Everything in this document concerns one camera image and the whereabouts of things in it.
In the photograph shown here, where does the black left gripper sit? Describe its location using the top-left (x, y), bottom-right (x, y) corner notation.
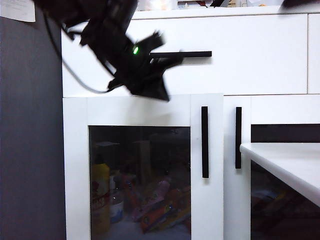
top-left (79, 13), bottom-right (185, 102)

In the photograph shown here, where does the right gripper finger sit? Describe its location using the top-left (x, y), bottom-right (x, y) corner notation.
top-left (278, 0), bottom-right (313, 11)

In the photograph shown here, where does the black vertical door handle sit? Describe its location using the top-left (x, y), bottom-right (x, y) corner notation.
top-left (235, 106), bottom-right (243, 169)
top-left (201, 106), bottom-right (210, 179)

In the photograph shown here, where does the white glass cabinet door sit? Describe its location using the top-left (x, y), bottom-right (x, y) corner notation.
top-left (223, 94), bottom-right (320, 240)
top-left (62, 93), bottom-right (224, 240)

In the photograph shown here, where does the white cabinet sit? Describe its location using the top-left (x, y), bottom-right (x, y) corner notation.
top-left (61, 4), bottom-right (320, 240)

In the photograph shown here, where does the narrow white drawer front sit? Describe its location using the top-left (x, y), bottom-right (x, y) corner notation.
top-left (308, 12), bottom-right (320, 95)

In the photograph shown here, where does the clear plastic bag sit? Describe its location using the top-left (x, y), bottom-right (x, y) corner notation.
top-left (137, 0), bottom-right (176, 11)

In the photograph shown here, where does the wide white drawer front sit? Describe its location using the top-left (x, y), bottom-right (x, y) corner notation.
top-left (61, 13), bottom-right (309, 98)

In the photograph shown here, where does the pink snack packet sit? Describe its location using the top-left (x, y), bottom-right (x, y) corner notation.
top-left (132, 179), bottom-right (172, 221)

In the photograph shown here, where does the red stick snack packet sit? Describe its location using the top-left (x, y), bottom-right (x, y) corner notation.
top-left (122, 174), bottom-right (140, 213)

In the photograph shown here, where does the yellow noodle packet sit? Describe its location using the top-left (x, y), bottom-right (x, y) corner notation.
top-left (164, 188), bottom-right (192, 226)

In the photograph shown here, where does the yellow detergent bottle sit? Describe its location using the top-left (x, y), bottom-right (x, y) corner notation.
top-left (91, 162), bottom-right (111, 236)

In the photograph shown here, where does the clear sanitizer bottle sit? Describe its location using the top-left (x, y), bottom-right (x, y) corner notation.
top-left (109, 174), bottom-right (125, 223)

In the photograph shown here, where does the white paper sheet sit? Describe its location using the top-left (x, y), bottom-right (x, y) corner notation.
top-left (0, 0), bottom-right (36, 23)

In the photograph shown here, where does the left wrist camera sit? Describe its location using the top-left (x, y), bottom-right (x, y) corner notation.
top-left (134, 30), bottom-right (166, 53)

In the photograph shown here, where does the long black drawer handle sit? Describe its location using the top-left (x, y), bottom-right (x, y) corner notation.
top-left (149, 51), bottom-right (213, 59)

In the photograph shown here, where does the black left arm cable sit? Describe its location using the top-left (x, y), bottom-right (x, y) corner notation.
top-left (43, 12), bottom-right (113, 95)

